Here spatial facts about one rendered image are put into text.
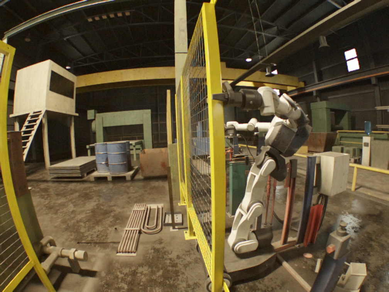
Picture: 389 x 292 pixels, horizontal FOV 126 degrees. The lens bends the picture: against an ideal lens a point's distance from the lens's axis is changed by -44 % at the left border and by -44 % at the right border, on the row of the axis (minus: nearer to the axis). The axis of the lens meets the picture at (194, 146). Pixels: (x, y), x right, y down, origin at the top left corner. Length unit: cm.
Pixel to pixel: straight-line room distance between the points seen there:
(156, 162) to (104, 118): 770
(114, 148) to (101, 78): 1036
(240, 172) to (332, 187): 125
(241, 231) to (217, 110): 103
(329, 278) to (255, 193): 82
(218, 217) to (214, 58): 65
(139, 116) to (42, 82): 620
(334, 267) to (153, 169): 439
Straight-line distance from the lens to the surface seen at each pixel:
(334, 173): 179
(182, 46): 351
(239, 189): 248
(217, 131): 67
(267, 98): 78
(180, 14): 395
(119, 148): 497
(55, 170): 617
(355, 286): 156
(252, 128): 170
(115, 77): 1439
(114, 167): 505
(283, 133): 134
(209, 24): 82
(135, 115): 1131
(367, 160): 668
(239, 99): 70
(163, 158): 468
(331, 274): 120
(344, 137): 1074
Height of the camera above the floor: 121
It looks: 5 degrees down
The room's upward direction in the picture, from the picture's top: 3 degrees counter-clockwise
